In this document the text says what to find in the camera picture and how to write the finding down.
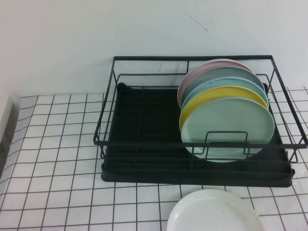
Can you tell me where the mint green plate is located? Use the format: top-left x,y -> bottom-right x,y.
180,97 -> 275,164

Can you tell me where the pink plate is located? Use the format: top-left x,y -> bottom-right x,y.
177,59 -> 256,109

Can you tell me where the yellow plate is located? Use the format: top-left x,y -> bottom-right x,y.
179,84 -> 269,133

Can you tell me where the light blue plate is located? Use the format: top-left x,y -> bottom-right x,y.
180,77 -> 269,114

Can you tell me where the grey plate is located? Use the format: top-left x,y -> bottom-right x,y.
180,66 -> 265,106

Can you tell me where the white plate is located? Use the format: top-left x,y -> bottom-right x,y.
166,189 -> 265,231

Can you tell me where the black plastic drip tray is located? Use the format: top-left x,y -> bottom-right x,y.
101,82 -> 296,189

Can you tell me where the white black-grid tablecloth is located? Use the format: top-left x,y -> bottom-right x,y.
0,88 -> 308,231

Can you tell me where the white box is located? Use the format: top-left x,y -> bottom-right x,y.
0,95 -> 22,169

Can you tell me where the black wire dish rack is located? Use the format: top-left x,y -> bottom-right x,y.
93,54 -> 308,165

